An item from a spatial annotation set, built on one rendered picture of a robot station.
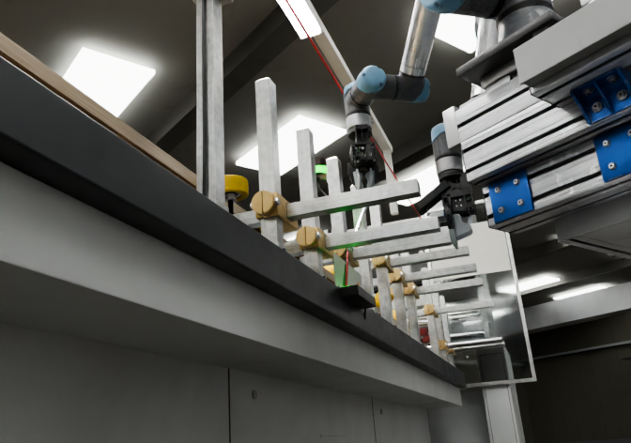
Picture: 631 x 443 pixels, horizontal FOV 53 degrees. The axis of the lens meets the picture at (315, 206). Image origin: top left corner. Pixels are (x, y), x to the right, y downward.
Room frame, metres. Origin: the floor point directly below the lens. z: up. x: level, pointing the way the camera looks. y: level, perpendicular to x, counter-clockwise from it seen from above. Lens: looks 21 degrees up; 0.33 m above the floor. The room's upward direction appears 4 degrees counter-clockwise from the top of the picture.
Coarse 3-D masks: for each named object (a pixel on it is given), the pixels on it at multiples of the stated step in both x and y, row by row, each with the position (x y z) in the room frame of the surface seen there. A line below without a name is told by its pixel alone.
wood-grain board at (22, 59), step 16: (0, 32) 0.72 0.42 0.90; (0, 48) 0.72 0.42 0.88; (16, 48) 0.74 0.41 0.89; (16, 64) 0.75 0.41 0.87; (32, 64) 0.77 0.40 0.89; (48, 80) 0.81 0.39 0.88; (64, 80) 0.84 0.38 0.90; (64, 96) 0.84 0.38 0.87; (80, 96) 0.87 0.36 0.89; (96, 112) 0.91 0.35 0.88; (112, 128) 0.95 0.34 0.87; (128, 128) 1.00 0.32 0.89; (144, 144) 1.04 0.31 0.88; (160, 160) 1.10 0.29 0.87; (176, 160) 1.15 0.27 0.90; (192, 176) 1.21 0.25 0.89; (240, 208) 1.43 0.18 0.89
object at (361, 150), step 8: (352, 128) 1.65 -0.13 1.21; (360, 128) 1.62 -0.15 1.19; (368, 128) 1.65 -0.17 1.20; (352, 136) 1.68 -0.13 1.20; (360, 136) 1.65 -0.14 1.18; (368, 136) 1.69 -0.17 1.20; (352, 144) 1.62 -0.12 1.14; (360, 144) 1.62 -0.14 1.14; (368, 144) 1.64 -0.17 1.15; (352, 152) 1.62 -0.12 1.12; (360, 152) 1.64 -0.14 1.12; (368, 152) 1.63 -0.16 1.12; (376, 152) 1.63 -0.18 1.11; (352, 160) 1.63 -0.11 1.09; (360, 160) 1.64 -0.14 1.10; (368, 160) 1.64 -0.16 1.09; (376, 160) 1.64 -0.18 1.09; (360, 168) 1.69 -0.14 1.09; (368, 168) 1.69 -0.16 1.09
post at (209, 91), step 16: (208, 0) 0.95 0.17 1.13; (208, 16) 0.95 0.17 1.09; (208, 32) 0.95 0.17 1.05; (208, 48) 0.95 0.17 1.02; (208, 64) 0.95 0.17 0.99; (208, 80) 0.95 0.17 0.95; (208, 96) 0.95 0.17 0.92; (208, 112) 0.95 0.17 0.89; (208, 128) 0.95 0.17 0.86; (208, 144) 0.95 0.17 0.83; (208, 160) 0.95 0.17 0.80; (208, 176) 0.95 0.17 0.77; (208, 192) 0.95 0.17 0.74; (224, 208) 0.97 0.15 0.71
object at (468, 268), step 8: (472, 264) 2.34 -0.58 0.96; (416, 272) 2.41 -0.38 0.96; (424, 272) 2.40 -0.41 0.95; (432, 272) 2.39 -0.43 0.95; (440, 272) 2.38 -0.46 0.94; (448, 272) 2.37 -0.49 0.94; (456, 272) 2.36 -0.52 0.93; (464, 272) 2.36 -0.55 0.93; (472, 272) 2.36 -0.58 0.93; (376, 280) 2.46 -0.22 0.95; (408, 280) 2.42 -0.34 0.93; (416, 280) 2.42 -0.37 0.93
